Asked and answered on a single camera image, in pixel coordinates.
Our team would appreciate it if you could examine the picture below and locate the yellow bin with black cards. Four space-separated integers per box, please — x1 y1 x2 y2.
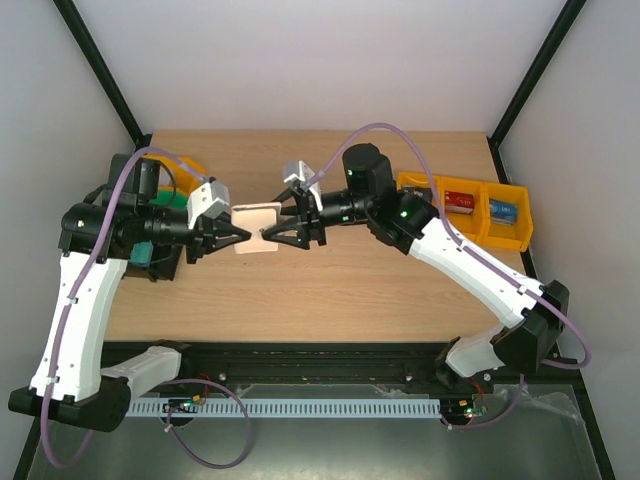
395 171 441 204

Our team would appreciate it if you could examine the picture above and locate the blue card stack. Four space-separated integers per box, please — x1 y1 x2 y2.
489 199 519 226

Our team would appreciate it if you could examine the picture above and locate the purple cable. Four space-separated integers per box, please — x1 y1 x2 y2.
307 123 592 432
39 147 253 470

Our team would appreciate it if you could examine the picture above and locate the left black frame post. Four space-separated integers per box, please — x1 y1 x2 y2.
53 0 152 147

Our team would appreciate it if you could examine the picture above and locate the green bin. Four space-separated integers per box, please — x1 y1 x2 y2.
149 188 188 209

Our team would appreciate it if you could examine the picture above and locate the yellow bin far left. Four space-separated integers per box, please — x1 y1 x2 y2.
144 154 209 197

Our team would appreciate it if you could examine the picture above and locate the black card stack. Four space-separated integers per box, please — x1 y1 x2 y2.
401 185 433 202

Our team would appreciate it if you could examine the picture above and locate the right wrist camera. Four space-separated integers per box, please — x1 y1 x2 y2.
282 160 321 195

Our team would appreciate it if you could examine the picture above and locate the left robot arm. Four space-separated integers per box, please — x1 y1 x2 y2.
8 148 250 432

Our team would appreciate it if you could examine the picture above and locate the yellow bin with blue cards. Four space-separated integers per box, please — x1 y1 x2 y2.
478 182 534 252

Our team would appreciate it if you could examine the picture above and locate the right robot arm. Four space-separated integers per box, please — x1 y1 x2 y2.
261 143 569 392

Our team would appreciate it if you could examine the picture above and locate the black frame post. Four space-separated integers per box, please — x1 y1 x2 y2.
488 0 589 146
53 0 152 147

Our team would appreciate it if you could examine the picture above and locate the red card stack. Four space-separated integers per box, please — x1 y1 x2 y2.
444 191 475 215

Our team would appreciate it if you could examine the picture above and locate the teal holder in black bin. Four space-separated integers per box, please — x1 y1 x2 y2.
129 241 154 267

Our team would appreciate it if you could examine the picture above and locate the yellow bin with red cards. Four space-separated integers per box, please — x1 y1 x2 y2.
439 176 489 242

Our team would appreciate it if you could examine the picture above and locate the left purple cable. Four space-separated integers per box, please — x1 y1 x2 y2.
39 147 253 470

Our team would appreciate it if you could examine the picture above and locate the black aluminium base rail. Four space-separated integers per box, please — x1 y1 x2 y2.
99 341 581 396

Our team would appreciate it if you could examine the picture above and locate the white slotted cable duct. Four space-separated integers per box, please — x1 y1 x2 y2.
127 397 441 419

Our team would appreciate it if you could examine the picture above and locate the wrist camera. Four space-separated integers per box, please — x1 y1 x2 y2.
187 177 231 230
282 160 321 195

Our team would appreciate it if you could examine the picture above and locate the right black frame post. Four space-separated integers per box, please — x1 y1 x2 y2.
488 0 589 146

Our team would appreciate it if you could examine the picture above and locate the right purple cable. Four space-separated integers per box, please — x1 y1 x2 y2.
307 123 592 432

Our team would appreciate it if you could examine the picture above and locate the white card holder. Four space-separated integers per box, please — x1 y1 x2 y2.
231 202 282 255

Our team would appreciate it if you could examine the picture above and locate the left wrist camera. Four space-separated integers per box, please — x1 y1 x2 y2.
187 177 231 230

